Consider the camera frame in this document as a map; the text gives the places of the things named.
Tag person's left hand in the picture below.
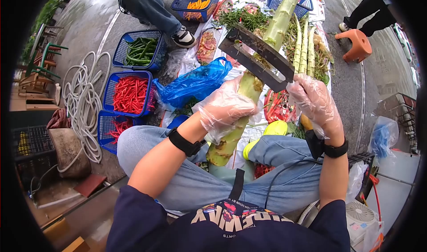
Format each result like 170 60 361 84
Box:
192 75 260 145

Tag person's right hand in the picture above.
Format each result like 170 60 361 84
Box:
286 73 345 141

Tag person's right fingers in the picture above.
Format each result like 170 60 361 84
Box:
286 73 317 102

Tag person's left thumb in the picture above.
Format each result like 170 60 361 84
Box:
220 75 247 101

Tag person's left fingers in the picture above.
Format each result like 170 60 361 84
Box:
230 97 260 126

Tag double-blade metal peeler knife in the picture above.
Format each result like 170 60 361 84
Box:
218 23 315 131

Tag thick green vegetable stem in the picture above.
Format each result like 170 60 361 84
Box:
206 0 311 167

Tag pile of loose red chillies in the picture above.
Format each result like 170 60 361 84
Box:
263 89 299 124

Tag peeled pale green stem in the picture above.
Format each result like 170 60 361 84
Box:
292 13 303 74
306 25 316 78
299 15 310 75

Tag pile of green peelings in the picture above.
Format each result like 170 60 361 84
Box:
283 16 336 85

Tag blue plastic bag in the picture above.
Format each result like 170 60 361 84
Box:
153 57 233 109

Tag clear plastic bag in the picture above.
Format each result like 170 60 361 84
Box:
164 48 198 78

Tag black wrist band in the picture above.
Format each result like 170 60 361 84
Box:
304 129 349 160
166 127 207 158

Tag orange plastic stool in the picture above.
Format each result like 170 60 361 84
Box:
334 29 373 64

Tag pile of thin green chillies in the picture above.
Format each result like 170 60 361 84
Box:
216 7 271 33

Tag empty blue plastic basket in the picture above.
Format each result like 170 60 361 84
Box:
266 0 314 19

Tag blue basket of yellow chillies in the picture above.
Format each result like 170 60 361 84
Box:
171 0 223 23

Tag person's legs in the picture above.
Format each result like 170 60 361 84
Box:
116 120 325 216

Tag black plastic crate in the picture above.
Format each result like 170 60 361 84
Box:
11 125 58 189
347 152 376 204

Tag bundle of blue plastic bags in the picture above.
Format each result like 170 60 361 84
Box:
367 116 400 160

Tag blue basket of green chillies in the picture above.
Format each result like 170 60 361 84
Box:
112 29 167 73

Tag blue basket of red chillies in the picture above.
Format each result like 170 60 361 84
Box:
102 70 157 118
97 110 145 155

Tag person's body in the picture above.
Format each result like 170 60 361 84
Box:
106 168 351 252

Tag small white fan unit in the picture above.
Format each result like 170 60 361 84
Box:
345 200 380 247

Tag red brick tile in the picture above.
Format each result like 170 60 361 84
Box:
73 174 108 198

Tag grey stone block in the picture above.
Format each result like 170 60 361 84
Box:
48 128 92 180

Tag dark red cloth bag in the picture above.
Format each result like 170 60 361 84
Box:
46 108 72 130

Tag coiled white hose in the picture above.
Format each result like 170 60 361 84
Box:
57 51 113 173

